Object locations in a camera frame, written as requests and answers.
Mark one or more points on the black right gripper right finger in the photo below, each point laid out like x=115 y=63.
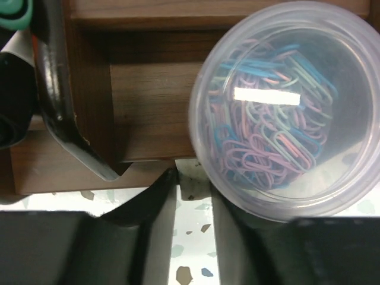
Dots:
x=325 y=250

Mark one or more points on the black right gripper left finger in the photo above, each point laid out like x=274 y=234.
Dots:
x=128 y=245

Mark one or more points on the brown wooden desk organizer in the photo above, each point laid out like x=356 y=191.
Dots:
x=114 y=81

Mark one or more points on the green capped white marker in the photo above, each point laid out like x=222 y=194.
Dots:
x=16 y=14

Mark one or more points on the clear jar of paperclips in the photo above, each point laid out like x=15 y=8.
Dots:
x=284 y=113

